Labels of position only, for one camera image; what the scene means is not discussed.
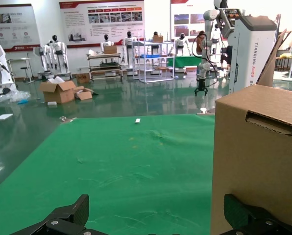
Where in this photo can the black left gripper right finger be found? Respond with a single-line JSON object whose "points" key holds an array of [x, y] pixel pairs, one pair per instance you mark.
{"points": [[249, 218]]}

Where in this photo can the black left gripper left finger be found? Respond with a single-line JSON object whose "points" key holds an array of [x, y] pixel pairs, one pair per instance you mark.
{"points": [[67, 218]]}

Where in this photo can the white robot arm on stand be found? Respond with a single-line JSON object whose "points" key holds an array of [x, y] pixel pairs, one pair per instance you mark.
{"points": [[208, 49]]}

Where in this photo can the brown cardboard box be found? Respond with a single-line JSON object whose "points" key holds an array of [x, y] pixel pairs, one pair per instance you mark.
{"points": [[253, 159]]}

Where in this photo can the small open cardboard box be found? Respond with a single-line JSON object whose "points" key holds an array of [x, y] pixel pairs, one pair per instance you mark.
{"points": [[84, 93]]}

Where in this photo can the green table cloth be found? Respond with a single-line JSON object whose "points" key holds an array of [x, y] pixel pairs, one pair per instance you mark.
{"points": [[111, 171]]}

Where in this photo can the metal table clamp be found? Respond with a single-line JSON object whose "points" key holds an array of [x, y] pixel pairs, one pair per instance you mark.
{"points": [[203, 110], [67, 119]]}

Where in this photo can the white foam board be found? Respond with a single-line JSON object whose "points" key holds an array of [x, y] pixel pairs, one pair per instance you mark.
{"points": [[2, 117]]}

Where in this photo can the clear plastic wrap pile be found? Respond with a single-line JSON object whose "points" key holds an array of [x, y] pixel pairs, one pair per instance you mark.
{"points": [[11, 95]]}

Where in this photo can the black stool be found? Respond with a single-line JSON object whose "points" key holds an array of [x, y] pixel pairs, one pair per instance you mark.
{"points": [[27, 71]]}

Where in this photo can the metal rack cart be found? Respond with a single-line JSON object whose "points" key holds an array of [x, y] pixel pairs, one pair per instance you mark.
{"points": [[104, 63]]}

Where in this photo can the white humanoid robot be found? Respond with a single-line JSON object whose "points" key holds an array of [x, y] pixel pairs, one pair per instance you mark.
{"points": [[129, 46], [45, 56], [106, 43], [57, 51], [181, 44]]}

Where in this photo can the large white robot tower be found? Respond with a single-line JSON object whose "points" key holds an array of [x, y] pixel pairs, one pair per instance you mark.
{"points": [[249, 54]]}

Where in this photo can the green covered table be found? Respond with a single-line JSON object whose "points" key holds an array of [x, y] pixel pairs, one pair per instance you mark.
{"points": [[185, 61]]}

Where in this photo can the white frame shelf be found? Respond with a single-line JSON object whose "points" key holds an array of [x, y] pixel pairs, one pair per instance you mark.
{"points": [[139, 61]]}

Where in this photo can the wall information board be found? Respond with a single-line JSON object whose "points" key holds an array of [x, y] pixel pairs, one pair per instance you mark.
{"points": [[102, 22], [187, 19], [13, 27]]}

